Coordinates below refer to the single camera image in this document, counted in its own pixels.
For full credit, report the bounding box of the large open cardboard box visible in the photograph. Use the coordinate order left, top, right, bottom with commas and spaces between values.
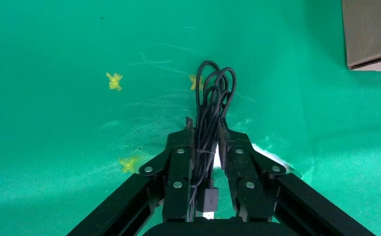
341, 0, 381, 71

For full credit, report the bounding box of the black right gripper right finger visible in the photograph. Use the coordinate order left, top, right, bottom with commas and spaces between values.
217, 118, 376, 236

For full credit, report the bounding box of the torn green table cloth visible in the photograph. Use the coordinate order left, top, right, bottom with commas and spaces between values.
0, 0, 381, 236

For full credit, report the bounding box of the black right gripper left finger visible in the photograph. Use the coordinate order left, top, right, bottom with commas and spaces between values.
67, 117, 196, 236

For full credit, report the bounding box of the thin black USB cable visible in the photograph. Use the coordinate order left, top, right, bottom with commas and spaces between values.
187, 60, 237, 219

